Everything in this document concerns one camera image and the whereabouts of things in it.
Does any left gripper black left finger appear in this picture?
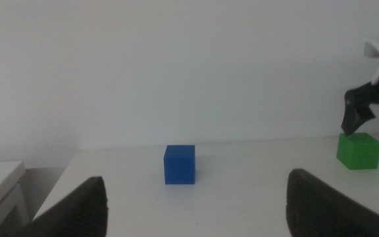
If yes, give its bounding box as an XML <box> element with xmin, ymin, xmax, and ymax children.
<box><xmin>18</xmin><ymin>176</ymin><xmax>109</xmax><ymax>237</ymax></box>

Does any green cube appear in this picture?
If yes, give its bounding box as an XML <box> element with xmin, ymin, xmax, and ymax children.
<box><xmin>336</xmin><ymin>132</ymin><xmax>379</xmax><ymax>171</ymax></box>

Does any blue cube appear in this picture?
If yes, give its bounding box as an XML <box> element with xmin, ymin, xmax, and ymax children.
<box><xmin>163</xmin><ymin>144</ymin><xmax>196</xmax><ymax>185</ymax></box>

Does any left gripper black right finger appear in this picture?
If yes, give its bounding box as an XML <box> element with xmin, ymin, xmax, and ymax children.
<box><xmin>286</xmin><ymin>169</ymin><xmax>379</xmax><ymax>237</ymax></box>

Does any white side shelf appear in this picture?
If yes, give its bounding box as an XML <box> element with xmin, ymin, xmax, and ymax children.
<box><xmin>0</xmin><ymin>160</ymin><xmax>30</xmax><ymax>231</ymax></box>

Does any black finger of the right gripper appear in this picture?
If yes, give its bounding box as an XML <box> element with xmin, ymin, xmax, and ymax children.
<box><xmin>340</xmin><ymin>82</ymin><xmax>376</xmax><ymax>136</ymax></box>

